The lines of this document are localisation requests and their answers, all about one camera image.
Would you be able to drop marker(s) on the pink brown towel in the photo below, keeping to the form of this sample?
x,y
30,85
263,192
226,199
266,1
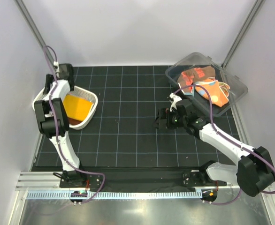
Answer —
x,y
196,74

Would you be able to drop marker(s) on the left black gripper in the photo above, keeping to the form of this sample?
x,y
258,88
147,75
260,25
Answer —
x,y
57,76

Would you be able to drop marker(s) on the aluminium frame post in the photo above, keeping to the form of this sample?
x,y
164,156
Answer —
x,y
243,31
49,52

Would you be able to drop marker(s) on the white slotted cable duct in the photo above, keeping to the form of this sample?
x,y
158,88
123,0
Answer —
x,y
82,195

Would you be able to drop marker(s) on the orange polka dot towel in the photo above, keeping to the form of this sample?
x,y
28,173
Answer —
x,y
218,91

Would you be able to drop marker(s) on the right aluminium frame post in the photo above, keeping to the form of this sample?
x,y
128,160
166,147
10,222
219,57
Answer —
x,y
243,31

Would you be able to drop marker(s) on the yellow blue patterned towel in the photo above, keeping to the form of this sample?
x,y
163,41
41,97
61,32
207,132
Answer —
x,y
76,107

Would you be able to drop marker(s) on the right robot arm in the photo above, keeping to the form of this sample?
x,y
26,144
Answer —
x,y
252,169

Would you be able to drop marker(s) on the clear plastic storage bin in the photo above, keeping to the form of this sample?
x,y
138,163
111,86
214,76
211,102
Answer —
x,y
199,95

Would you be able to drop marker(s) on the left aluminium frame post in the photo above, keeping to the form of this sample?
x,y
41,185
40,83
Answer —
x,y
49,52

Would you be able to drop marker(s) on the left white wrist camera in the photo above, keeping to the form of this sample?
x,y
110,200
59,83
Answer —
x,y
56,66

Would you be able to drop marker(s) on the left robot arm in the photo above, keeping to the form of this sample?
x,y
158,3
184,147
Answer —
x,y
70,177

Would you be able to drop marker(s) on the white perforated plastic basket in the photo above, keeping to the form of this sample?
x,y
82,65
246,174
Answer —
x,y
62,107

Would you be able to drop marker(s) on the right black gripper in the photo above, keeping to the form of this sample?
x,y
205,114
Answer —
x,y
164,113

